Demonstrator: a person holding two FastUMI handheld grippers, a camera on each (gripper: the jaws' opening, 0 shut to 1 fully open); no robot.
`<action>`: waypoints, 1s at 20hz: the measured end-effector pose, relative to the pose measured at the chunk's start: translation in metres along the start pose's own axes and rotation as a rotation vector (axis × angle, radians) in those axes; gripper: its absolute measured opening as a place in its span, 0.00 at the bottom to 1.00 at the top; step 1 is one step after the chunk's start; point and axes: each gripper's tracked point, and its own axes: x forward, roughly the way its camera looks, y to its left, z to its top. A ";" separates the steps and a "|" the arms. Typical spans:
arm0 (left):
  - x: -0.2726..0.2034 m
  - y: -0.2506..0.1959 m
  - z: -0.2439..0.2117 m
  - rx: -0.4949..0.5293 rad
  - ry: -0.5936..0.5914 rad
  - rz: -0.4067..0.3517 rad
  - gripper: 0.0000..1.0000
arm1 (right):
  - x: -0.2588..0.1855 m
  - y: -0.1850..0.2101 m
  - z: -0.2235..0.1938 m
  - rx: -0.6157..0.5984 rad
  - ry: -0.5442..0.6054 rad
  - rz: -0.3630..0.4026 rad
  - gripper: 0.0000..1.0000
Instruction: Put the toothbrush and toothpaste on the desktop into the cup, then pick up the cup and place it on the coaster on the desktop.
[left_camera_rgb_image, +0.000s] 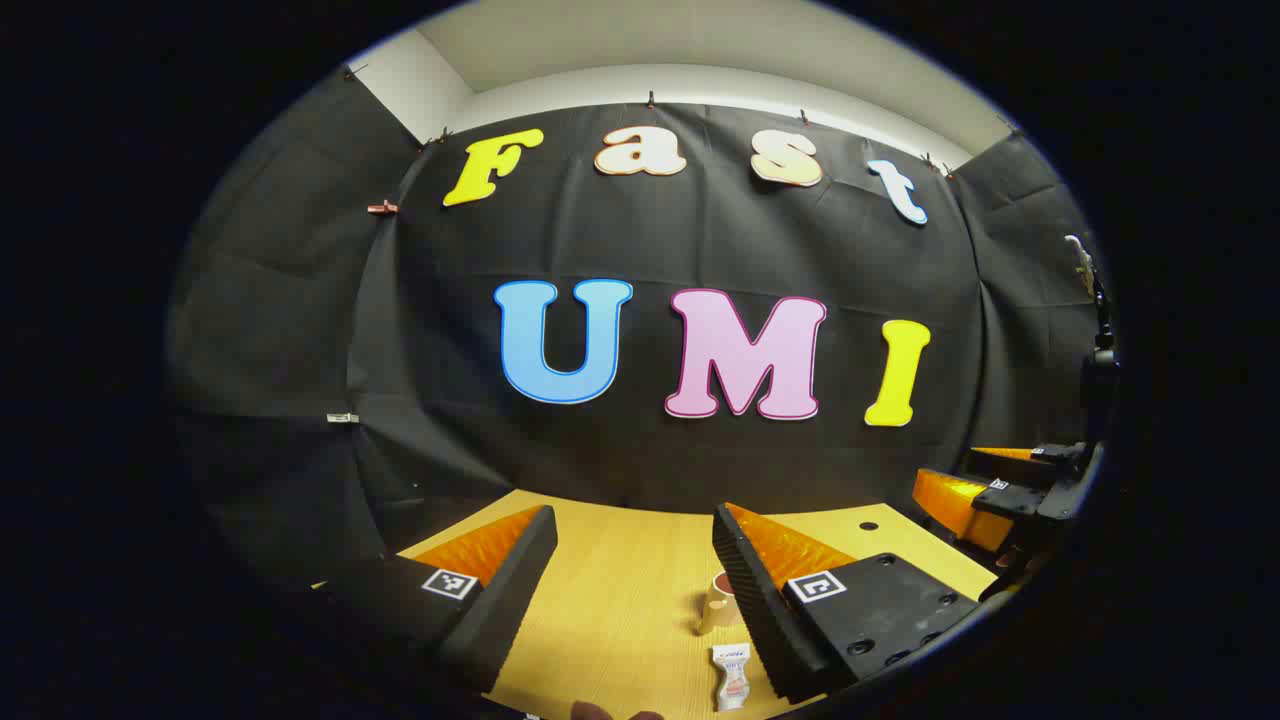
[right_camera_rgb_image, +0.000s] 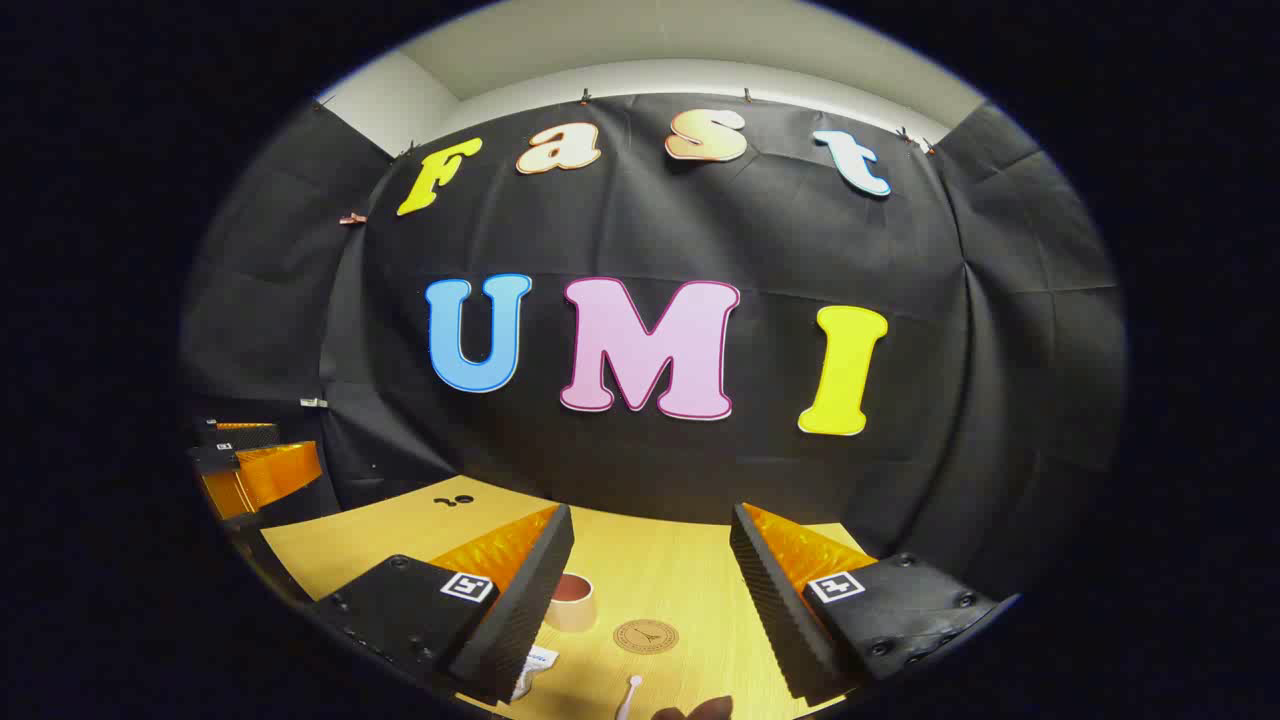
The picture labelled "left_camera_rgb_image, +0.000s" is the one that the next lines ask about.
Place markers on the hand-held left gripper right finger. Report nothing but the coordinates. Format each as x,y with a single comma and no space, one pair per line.
760,620

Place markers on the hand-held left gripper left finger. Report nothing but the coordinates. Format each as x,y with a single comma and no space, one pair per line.
505,610

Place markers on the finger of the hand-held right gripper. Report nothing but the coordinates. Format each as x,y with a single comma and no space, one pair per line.
960,505
1030,460

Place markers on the white toothpaste tube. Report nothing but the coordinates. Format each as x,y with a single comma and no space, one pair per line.
732,675

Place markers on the wooden desktop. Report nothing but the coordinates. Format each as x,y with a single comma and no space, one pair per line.
620,600

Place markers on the black backdrop cloth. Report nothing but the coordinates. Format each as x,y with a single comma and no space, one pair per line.
650,230

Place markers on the small copper clip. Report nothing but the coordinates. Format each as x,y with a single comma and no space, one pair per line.
382,207

